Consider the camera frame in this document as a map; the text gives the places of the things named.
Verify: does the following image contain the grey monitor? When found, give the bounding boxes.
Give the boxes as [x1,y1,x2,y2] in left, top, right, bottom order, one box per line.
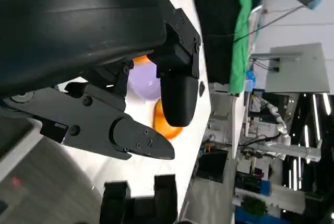
[250,42,331,96]

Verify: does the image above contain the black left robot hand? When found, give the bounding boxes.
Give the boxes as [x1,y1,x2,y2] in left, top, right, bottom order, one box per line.
[0,0,202,161]

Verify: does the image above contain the thin black cable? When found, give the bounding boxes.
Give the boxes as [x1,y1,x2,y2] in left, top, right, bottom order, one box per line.
[232,0,334,44]

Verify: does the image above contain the lilac plate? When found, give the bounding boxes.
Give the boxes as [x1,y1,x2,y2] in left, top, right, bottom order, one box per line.
[127,62,163,102]

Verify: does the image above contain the black open bin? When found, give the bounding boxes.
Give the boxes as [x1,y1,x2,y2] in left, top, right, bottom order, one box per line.
[195,147,230,184]

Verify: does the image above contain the black cloth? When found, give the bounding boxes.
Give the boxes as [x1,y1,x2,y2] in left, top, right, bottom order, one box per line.
[189,0,245,85]

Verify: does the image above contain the blue crate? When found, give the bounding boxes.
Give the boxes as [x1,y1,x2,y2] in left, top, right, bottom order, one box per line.
[234,179,273,224]

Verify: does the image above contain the green plant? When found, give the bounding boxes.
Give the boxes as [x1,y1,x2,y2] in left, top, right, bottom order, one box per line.
[242,197,269,217]

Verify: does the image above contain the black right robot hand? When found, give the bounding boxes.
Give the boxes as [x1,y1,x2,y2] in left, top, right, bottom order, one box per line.
[100,173,178,224]

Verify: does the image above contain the green cloth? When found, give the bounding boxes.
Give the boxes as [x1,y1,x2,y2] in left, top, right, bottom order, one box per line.
[229,0,263,96]

